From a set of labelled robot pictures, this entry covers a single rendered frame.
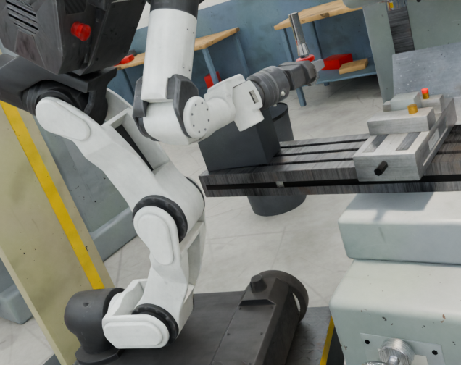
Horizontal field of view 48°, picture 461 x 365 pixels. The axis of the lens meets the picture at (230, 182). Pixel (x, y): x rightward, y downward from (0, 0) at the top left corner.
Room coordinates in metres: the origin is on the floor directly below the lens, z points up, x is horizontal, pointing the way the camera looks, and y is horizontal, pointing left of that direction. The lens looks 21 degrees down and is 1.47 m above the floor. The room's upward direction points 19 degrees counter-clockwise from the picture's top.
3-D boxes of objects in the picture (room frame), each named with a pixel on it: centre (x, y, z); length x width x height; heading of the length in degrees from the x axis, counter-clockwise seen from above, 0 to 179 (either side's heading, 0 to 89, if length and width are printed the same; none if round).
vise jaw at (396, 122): (1.19, -0.45, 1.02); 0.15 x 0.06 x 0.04; 48
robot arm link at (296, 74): (1.25, -0.20, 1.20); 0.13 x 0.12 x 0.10; 31
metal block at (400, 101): (1.24, -0.49, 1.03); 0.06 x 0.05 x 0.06; 48
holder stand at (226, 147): (1.57, -0.07, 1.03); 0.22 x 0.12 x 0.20; 57
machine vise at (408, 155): (1.21, -0.47, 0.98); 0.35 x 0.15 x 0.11; 138
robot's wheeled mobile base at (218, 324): (1.28, 0.32, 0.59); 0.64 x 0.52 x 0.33; 63
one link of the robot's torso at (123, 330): (1.29, 0.35, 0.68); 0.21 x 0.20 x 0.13; 63
